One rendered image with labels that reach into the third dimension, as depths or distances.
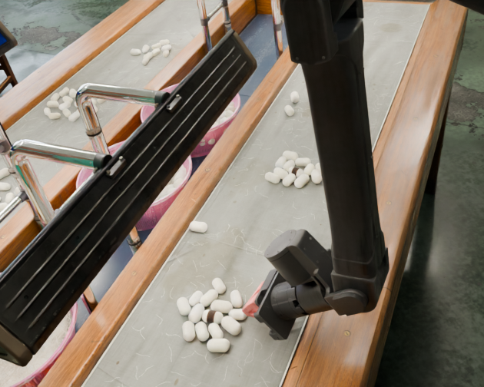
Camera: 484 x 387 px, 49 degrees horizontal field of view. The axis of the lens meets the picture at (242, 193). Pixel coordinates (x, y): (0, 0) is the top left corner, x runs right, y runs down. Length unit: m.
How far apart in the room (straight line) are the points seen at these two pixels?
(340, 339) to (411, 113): 0.65
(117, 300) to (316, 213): 0.43
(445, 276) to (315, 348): 1.17
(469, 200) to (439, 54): 0.84
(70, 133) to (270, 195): 0.61
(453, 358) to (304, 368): 1.00
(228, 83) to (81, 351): 0.50
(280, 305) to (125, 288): 0.31
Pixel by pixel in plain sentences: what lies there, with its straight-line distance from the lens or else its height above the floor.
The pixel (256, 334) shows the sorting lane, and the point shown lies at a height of 0.74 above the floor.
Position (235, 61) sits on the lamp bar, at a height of 1.08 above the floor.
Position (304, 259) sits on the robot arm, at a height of 0.95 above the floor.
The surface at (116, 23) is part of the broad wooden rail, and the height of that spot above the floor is 0.76.
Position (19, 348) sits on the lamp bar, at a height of 1.06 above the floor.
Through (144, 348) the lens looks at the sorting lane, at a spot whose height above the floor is 0.74.
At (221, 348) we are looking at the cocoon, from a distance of 0.88.
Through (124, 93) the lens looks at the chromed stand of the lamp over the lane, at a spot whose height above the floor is 1.12.
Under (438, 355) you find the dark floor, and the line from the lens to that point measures 1.78.
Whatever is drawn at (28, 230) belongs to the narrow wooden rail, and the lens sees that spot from 1.21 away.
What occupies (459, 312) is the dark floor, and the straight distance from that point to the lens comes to 1.89.
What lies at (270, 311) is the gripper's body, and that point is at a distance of 0.82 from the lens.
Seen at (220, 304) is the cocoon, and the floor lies 0.76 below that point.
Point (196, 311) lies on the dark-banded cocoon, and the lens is 0.92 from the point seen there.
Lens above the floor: 1.49
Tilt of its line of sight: 41 degrees down
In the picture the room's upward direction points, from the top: 9 degrees counter-clockwise
